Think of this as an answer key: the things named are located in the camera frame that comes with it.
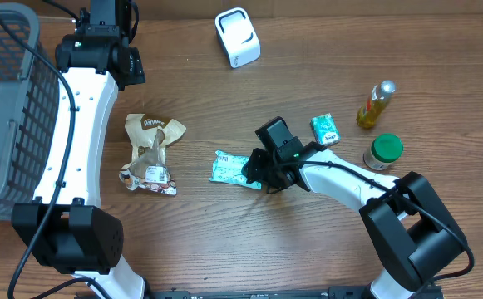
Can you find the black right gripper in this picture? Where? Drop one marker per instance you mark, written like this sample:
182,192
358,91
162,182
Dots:
256,172

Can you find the teal white large packet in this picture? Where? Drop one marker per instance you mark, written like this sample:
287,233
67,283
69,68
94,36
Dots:
227,169

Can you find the teal white small packet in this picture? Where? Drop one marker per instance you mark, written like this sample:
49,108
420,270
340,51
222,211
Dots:
325,130

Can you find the yellow bottle with silver cap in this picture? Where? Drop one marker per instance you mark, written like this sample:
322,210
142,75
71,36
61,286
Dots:
376,103

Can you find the green lid white jar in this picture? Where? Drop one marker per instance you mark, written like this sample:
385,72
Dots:
383,152

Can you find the brown snack package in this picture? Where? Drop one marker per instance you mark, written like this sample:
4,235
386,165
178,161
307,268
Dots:
150,136

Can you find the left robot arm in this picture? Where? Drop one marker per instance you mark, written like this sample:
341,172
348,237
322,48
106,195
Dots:
64,226

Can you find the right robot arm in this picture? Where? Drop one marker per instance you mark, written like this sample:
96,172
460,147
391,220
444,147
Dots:
417,240

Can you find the white barcode scanner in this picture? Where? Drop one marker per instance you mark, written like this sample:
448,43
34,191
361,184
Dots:
237,37

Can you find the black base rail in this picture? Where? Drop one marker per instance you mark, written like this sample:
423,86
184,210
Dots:
262,295

